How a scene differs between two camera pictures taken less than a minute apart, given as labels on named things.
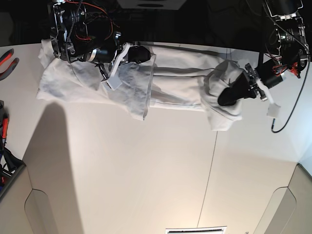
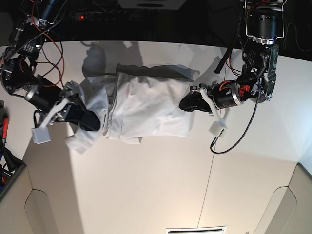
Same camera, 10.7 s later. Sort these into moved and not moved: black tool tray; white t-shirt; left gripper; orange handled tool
Moved: left gripper; white t-shirt
Not moved: orange handled tool; black tool tray
